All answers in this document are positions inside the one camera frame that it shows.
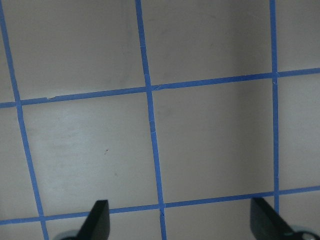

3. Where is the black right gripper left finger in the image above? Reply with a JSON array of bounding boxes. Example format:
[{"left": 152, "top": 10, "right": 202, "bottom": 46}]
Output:
[{"left": 75, "top": 200, "right": 110, "bottom": 240}]

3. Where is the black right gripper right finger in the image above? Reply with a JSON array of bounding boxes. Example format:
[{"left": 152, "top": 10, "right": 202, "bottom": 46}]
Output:
[{"left": 249, "top": 197, "right": 295, "bottom": 240}]

